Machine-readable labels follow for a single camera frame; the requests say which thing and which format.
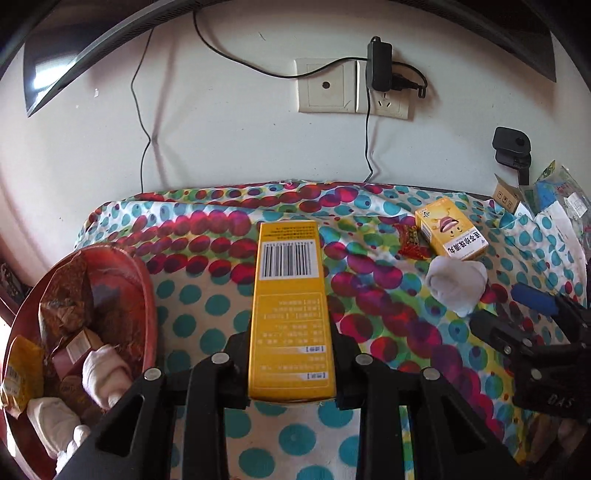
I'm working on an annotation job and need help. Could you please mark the red round tray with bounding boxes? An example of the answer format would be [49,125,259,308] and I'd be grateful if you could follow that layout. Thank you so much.
[0,244,158,480]

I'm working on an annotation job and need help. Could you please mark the black curved cable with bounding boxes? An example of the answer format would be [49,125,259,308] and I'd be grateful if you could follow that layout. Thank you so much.
[191,9,370,80]

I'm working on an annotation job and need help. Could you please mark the polka-dot tablecloth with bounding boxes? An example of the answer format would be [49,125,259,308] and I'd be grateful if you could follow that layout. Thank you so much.
[74,180,591,480]

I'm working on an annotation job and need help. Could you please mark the black adapter cable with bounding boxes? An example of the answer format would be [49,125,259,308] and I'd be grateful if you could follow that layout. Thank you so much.
[362,90,382,183]

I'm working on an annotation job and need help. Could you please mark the yellow cartoon medicine box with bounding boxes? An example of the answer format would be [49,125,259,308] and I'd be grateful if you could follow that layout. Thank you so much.
[414,196,489,258]

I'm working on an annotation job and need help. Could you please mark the red candy wrapper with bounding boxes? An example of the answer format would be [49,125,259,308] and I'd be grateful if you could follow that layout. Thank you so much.
[392,223,432,259]

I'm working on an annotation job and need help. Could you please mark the white sock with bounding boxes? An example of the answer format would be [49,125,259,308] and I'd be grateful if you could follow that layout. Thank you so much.
[425,257,489,318]
[82,344,134,409]
[27,397,92,467]

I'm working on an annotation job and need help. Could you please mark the white coaxial outlet plate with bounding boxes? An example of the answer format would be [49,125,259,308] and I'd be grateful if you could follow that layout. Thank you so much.
[295,58,361,114]

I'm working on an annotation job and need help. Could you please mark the dark red box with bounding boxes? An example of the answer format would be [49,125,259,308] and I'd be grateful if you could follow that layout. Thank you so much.
[51,328,105,379]

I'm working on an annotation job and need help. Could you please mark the dark brown snack packet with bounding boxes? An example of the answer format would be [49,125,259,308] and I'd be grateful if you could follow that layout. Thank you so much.
[60,375,95,416]

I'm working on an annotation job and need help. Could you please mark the thin black hanging cable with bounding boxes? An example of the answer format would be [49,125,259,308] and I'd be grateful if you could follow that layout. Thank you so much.
[130,28,153,192]

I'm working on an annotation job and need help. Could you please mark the white power socket plate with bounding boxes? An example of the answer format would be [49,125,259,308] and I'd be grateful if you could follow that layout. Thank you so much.
[355,60,411,120]

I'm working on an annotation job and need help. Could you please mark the small cardboard box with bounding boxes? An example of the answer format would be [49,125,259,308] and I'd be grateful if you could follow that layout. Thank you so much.
[492,173,522,213]

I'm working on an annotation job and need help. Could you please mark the black clamp mount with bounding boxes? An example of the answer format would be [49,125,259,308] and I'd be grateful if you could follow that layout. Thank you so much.
[492,126,532,185]

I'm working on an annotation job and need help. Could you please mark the tall yellow box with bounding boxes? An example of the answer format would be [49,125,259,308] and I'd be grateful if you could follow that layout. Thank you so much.
[248,220,337,404]

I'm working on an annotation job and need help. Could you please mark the yellow snack packet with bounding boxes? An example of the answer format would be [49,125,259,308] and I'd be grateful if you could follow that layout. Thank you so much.
[0,336,44,411]

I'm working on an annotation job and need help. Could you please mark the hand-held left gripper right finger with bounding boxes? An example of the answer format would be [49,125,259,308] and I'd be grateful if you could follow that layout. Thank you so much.
[335,330,525,480]

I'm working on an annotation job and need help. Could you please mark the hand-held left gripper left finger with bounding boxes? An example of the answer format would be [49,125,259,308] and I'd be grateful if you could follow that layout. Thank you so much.
[55,330,252,480]

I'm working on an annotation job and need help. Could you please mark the clear plastic packets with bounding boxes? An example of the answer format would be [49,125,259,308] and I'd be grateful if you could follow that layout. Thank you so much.
[519,159,591,232]

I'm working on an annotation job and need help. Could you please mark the black power adapter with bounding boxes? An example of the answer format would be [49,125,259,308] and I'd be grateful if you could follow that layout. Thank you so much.
[366,37,394,93]

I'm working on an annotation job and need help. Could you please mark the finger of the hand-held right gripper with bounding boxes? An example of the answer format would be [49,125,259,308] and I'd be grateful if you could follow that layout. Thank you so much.
[470,311,536,361]
[510,283,591,342]

